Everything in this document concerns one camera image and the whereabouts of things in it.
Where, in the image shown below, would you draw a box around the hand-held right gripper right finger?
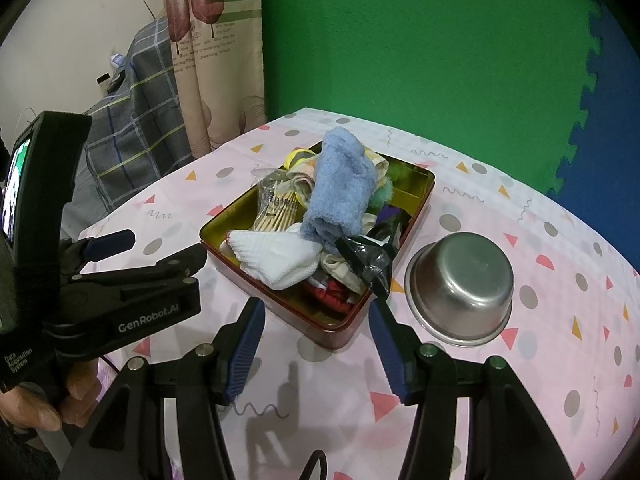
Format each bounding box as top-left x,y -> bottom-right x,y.
367,299 -> 576,480

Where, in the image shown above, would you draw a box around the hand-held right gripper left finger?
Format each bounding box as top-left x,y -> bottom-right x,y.
59,296 -> 267,480

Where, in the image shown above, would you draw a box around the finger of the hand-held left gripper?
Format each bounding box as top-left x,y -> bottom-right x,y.
70,241 -> 208,288
59,229 -> 137,275

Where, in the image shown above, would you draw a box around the gold tin box red sides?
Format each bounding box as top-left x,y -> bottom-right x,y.
199,140 -> 436,351

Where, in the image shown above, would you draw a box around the red satin scrunchie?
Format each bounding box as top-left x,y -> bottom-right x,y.
307,275 -> 361,308

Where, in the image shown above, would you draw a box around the white towel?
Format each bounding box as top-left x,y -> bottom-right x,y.
220,224 -> 323,291

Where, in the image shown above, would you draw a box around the black purple snack packet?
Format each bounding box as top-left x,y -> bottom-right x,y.
335,205 -> 408,301

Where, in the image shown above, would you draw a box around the clear packet of wooden sticks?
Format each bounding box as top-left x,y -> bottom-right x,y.
250,167 -> 313,233

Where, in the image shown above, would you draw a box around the cream yellow plush item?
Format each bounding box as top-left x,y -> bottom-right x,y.
284,147 -> 321,173

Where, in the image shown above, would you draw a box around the green fluffy scrunchie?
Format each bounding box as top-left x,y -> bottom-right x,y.
367,170 -> 401,211

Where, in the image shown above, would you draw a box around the blue fluffy towel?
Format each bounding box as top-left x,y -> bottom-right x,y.
299,127 -> 382,248

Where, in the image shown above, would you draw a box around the person's left hand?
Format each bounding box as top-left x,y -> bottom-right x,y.
0,360 -> 102,432

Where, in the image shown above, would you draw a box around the grey cloth cover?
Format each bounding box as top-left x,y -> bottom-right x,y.
59,160 -> 118,246

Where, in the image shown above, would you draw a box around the steel bowl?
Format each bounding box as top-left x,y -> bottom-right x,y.
404,231 -> 516,347

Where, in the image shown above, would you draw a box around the grey plaid cloth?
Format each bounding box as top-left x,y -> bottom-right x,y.
82,15 -> 198,211

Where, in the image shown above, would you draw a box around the lilac floral cloth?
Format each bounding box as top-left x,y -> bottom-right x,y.
92,357 -> 126,396

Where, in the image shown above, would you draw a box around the beige leaf print curtain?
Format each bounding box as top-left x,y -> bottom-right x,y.
159,0 -> 268,161

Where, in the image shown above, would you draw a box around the pink patterned tablecloth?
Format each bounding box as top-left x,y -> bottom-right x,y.
80,106 -> 640,480

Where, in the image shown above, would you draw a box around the blue foam mat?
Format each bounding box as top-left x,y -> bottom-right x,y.
545,0 -> 640,271

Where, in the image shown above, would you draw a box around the green foam mat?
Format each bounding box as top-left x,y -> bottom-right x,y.
259,0 -> 601,196

